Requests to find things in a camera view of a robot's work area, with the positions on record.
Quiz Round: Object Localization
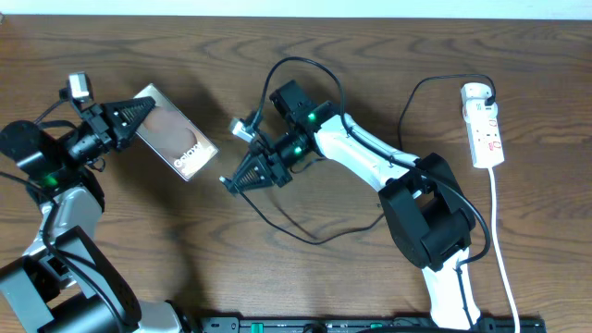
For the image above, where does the black charging cable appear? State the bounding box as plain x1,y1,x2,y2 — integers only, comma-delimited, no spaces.
218,73,498,246

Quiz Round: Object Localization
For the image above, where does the white power strip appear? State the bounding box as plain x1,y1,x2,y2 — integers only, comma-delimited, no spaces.
462,98,504,169

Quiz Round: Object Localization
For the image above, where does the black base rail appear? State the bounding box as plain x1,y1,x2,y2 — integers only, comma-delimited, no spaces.
198,315,547,333

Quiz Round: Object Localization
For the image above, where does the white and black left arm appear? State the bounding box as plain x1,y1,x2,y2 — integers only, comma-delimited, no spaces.
1,97,201,332

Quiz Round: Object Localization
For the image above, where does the white USB charger plug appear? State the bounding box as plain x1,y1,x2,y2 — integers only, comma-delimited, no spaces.
461,82,495,105

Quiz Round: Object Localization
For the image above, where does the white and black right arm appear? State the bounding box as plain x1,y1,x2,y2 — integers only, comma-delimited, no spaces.
222,80,483,330

